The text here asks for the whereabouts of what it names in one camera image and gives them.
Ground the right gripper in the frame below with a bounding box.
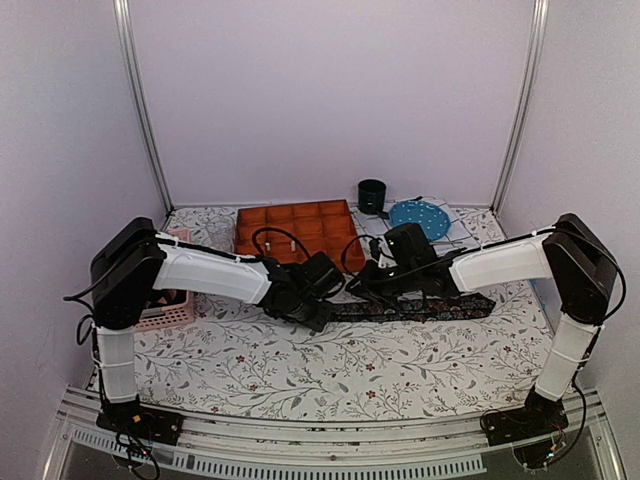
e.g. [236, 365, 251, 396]
[346, 258, 421, 305]

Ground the dark floral tie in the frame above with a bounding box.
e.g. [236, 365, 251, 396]
[329, 293, 496, 323]

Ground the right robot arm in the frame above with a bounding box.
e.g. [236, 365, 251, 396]
[346, 213, 627, 436]

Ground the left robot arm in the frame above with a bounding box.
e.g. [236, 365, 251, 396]
[90, 217, 344, 434]

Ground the white grid placemat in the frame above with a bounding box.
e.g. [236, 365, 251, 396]
[351, 197, 479, 254]

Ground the blue dotted plate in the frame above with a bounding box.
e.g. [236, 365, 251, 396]
[388, 200, 452, 242]

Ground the orange wooden compartment tray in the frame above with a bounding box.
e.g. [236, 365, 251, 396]
[234, 200, 365, 273]

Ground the dark green mug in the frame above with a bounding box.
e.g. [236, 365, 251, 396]
[357, 179, 386, 215]

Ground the pink plastic basket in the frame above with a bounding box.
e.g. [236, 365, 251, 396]
[134, 228, 196, 334]

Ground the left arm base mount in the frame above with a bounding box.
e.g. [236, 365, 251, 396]
[96, 402, 185, 446]

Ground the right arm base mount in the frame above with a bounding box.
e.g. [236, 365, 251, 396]
[480, 407, 569, 446]

